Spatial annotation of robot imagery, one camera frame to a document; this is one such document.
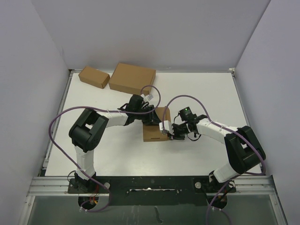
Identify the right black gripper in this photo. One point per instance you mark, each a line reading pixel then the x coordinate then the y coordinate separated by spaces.
pixel 175 136

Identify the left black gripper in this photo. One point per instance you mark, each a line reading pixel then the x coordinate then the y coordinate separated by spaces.
pixel 152 117

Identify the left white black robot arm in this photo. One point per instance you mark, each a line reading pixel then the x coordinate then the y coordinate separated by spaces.
pixel 87 131

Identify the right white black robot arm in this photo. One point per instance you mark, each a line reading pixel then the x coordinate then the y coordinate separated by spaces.
pixel 242 146

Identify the large closed cardboard box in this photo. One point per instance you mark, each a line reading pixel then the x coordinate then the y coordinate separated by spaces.
pixel 132 79

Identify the small closed cardboard box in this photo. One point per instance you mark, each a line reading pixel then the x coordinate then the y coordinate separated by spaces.
pixel 94 77

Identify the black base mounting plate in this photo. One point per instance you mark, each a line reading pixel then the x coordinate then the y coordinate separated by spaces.
pixel 153 190

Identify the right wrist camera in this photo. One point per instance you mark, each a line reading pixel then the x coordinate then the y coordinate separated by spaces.
pixel 166 127

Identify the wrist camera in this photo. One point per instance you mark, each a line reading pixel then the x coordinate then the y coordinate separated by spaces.
pixel 148 98
pixel 166 127

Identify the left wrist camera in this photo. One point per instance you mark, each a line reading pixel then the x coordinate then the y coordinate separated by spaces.
pixel 148 98

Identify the aluminium frame rail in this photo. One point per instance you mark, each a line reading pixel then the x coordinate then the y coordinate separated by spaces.
pixel 48 186

